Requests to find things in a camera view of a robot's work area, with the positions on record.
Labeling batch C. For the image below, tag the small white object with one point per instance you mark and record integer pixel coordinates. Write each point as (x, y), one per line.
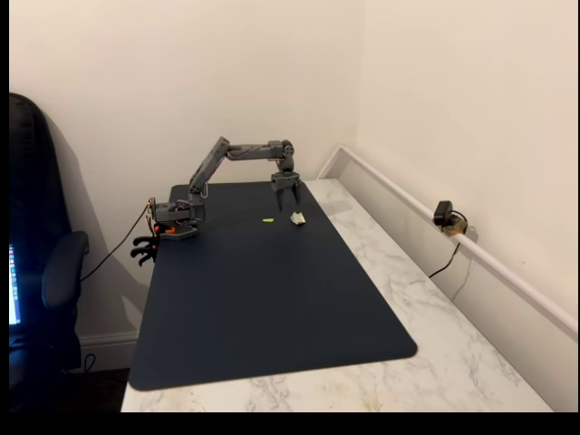
(298, 219)

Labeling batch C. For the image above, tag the white wall ledge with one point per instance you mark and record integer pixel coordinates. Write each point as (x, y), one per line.
(476, 247)

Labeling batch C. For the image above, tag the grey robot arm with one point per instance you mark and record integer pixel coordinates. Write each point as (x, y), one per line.
(213, 158)

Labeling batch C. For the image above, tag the black webcam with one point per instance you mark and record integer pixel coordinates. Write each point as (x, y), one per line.
(442, 212)

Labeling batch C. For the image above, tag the brown webcam mount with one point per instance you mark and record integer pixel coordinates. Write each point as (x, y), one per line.
(455, 228)

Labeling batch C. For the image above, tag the laptop screen edge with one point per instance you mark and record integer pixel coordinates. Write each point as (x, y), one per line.
(14, 285)

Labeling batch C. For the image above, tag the white baseboard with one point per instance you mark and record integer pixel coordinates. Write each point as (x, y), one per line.
(109, 345)

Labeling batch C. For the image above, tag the black clamp with orange tips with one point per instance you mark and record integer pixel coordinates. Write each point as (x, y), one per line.
(144, 254)

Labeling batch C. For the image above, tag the dark blue desk mat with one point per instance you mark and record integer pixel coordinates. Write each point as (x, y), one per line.
(272, 294)

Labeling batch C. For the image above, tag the black office chair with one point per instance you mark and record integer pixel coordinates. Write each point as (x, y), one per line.
(36, 204)

